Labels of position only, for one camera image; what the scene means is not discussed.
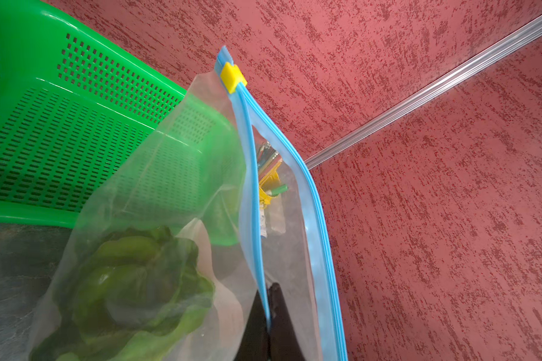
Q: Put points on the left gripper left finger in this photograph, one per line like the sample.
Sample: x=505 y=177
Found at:
x=254 y=345

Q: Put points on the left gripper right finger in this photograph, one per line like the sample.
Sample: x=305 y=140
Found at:
x=283 y=344

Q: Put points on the clear zipper bag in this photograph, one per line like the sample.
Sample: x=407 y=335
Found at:
x=285 y=243

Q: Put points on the chinese cabbage back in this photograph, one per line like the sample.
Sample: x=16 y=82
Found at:
x=132 y=296

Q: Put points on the yellow pencil cup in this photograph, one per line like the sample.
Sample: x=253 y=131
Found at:
x=270 y=185

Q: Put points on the green plastic basket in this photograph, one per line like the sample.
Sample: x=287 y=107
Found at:
x=73 y=108

